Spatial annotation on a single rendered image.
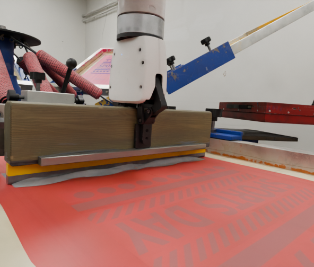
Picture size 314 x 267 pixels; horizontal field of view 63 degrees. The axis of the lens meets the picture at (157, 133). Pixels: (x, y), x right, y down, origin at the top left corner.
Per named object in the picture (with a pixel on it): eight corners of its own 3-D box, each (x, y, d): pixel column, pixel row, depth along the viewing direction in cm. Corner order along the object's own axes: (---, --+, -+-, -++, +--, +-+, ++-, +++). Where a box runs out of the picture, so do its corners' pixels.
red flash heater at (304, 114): (302, 123, 171) (304, 105, 170) (373, 131, 126) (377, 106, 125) (217, 119, 158) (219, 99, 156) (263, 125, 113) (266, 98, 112)
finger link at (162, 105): (142, 62, 40) (129, 91, 43) (170, 90, 36) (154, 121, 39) (148, 63, 41) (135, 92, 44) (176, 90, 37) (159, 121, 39)
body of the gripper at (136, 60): (103, 33, 42) (101, 101, 44) (142, 20, 35) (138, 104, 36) (139, 42, 47) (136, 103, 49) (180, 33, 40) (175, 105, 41)
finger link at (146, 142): (134, 106, 40) (132, 148, 41) (147, 107, 38) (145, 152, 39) (150, 107, 43) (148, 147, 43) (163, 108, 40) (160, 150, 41)
